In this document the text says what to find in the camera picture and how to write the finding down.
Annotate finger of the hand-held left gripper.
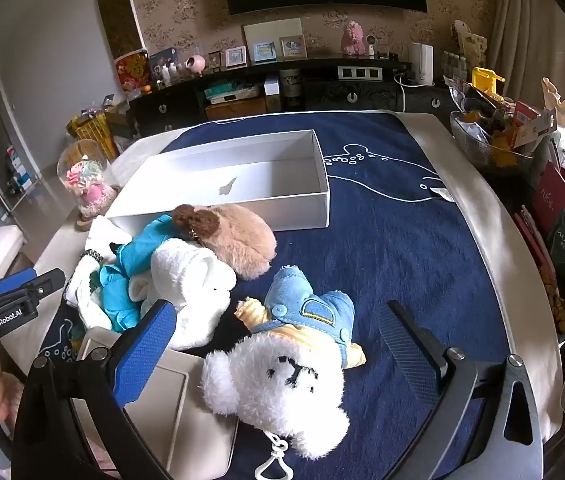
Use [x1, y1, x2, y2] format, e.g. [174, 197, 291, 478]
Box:
[21, 268, 67, 311]
[0, 268, 39, 297]

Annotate white canvas board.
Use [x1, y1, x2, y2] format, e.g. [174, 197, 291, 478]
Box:
[243, 18, 305, 58]

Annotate glass door cabinet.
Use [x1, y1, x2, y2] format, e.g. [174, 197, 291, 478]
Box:
[0, 72, 43, 211]

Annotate teal cloth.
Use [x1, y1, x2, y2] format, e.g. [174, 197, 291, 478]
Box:
[97, 214, 176, 333]

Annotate white cardboard box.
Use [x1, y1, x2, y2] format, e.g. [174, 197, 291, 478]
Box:
[105, 129, 331, 233]

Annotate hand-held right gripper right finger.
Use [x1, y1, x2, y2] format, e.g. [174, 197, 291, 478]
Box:
[378, 301, 547, 480]

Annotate glass dome with flowers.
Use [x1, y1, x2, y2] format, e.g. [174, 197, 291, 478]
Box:
[56, 139, 122, 233]

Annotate white router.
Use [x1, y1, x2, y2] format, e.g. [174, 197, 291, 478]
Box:
[409, 42, 434, 87]

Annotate beige curtain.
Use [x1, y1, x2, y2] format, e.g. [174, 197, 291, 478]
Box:
[492, 0, 565, 91]

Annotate dark printed box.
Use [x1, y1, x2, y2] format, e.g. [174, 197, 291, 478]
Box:
[150, 49, 179, 81]

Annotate black TV cabinet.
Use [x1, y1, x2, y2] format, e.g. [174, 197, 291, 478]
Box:
[130, 57, 458, 136]

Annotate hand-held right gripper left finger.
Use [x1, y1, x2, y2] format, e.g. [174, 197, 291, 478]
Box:
[11, 299, 178, 480]

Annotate blue photo frame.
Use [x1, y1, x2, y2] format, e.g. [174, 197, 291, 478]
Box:
[253, 41, 278, 64]

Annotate row of small glass jars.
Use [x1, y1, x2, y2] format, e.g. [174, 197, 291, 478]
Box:
[443, 51, 473, 78]

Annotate wooden storage box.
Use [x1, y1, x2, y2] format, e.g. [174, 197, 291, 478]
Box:
[206, 97, 267, 121]

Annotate black and white mug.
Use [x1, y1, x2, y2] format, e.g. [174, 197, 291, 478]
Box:
[280, 69, 304, 98]

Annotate yellow plastic crates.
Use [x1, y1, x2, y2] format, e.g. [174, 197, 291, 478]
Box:
[68, 110, 118, 158]

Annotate person's left hand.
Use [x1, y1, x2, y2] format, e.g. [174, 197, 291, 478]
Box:
[0, 352, 26, 424]

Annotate brown plush toy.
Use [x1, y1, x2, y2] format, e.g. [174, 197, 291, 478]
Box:
[171, 203, 278, 281]

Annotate cream paper craft decoration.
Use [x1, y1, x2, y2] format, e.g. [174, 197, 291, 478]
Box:
[451, 20, 488, 56]

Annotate white plush rabbit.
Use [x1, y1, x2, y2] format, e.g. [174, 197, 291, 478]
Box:
[130, 237, 238, 352]

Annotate navy printed blanket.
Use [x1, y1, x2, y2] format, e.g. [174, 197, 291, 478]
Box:
[37, 110, 510, 480]

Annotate white power cable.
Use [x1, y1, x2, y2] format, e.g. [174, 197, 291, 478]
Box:
[393, 72, 420, 112]

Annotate white box lid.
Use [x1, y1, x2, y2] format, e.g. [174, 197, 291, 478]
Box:
[70, 327, 240, 478]

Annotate white socket panel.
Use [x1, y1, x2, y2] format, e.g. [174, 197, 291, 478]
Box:
[338, 66, 382, 81]

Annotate glass bowl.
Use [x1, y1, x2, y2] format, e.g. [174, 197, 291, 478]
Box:
[449, 110, 548, 171]

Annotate white bear plush blue overalls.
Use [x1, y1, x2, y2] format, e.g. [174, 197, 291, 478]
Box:
[200, 265, 367, 480]

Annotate stack of teal books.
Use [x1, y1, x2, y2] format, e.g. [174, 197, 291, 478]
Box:
[205, 81, 262, 103]

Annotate pink plush figure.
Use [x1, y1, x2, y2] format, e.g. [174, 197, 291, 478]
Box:
[341, 21, 367, 56]

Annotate red printed gift box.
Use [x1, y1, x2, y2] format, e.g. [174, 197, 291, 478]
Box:
[115, 50, 150, 93]

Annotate wooden photo frame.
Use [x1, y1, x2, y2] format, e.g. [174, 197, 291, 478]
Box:
[280, 35, 308, 60]

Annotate yellow plastic toy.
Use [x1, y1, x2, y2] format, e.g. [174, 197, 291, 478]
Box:
[472, 66, 505, 98]

